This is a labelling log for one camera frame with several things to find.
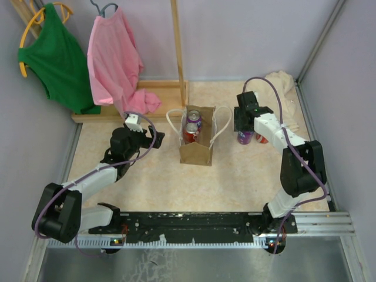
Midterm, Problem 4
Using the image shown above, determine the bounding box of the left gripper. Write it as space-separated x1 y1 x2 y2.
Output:
124 122 165 160

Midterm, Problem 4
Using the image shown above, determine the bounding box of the purple soda can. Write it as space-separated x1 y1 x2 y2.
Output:
186 110 202 131
237 131 254 145

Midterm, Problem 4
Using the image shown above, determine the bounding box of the red cola can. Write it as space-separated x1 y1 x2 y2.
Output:
256 133 268 144

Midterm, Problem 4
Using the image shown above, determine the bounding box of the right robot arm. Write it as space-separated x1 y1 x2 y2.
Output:
234 91 327 233

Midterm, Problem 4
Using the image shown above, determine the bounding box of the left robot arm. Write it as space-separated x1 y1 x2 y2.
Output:
32 125 165 243

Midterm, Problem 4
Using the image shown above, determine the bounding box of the brown canvas bag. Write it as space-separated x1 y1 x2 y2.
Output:
166 105 233 166

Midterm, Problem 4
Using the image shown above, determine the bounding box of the beige folded cloth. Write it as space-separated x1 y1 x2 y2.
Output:
243 70 299 132

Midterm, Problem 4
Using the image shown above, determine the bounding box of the wooden clothes rack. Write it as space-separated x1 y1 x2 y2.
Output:
11 1 189 123

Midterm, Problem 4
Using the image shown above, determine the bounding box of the middle red soda can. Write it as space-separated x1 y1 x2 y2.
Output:
183 123 200 144

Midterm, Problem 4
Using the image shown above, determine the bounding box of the pink t-shirt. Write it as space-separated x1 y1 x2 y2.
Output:
87 8 162 116

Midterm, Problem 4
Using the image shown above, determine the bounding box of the green tank top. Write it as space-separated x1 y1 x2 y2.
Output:
18 2 101 115

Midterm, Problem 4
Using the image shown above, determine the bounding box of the grey hanger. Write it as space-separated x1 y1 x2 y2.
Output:
90 0 119 18

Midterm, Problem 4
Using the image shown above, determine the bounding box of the yellow hanger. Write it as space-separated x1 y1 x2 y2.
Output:
18 2 73 78

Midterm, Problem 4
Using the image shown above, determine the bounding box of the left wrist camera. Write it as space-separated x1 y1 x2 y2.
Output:
124 114 143 132

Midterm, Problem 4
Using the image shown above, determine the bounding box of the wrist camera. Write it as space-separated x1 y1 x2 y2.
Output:
124 114 143 132
254 91 260 102

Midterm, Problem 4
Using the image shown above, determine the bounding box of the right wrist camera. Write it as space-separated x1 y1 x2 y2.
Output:
254 91 260 102

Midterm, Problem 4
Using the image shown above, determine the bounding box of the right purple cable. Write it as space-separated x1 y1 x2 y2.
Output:
243 76 328 256

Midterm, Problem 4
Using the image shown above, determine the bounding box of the purple cable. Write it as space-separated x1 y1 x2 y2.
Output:
243 76 328 256
33 111 156 259

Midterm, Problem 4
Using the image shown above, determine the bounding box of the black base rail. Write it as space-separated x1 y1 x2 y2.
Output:
89 211 298 253

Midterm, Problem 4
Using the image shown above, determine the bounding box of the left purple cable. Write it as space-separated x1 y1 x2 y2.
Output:
33 111 156 259

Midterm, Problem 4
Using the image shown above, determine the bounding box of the aluminium frame profile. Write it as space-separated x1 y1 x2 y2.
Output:
71 212 354 250

